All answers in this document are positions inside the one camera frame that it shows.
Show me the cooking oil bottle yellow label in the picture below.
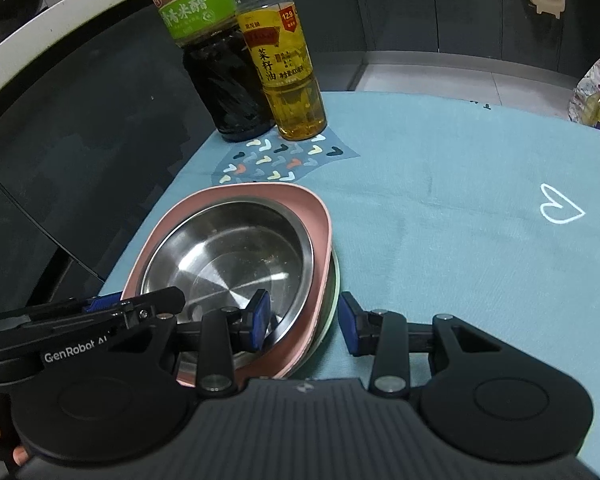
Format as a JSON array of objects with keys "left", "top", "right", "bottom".
[{"left": 227, "top": 0, "right": 328, "bottom": 142}]

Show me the pink square bowl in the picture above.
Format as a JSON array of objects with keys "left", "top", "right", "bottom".
[{"left": 121, "top": 182, "right": 335, "bottom": 380}]

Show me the green round plate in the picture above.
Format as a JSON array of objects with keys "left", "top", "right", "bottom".
[{"left": 300, "top": 250, "right": 342, "bottom": 367}]

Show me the stainless steel bowl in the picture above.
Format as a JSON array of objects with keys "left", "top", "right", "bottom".
[{"left": 139, "top": 199, "right": 315, "bottom": 357}]

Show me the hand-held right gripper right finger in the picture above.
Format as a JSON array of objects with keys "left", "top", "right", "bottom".
[{"left": 339, "top": 291, "right": 512, "bottom": 400}]

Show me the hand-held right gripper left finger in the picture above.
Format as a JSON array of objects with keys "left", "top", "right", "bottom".
[{"left": 177, "top": 288, "right": 272, "bottom": 397}]

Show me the dark vinegar bottle green label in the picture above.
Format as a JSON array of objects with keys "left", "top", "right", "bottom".
[{"left": 147, "top": 0, "right": 276, "bottom": 142}]

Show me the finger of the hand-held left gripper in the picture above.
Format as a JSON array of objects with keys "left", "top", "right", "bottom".
[
  {"left": 107, "top": 287, "right": 187, "bottom": 328},
  {"left": 0, "top": 296, "right": 127, "bottom": 332}
]

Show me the light blue tablecloth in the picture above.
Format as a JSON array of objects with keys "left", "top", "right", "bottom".
[{"left": 97, "top": 91, "right": 600, "bottom": 480}]

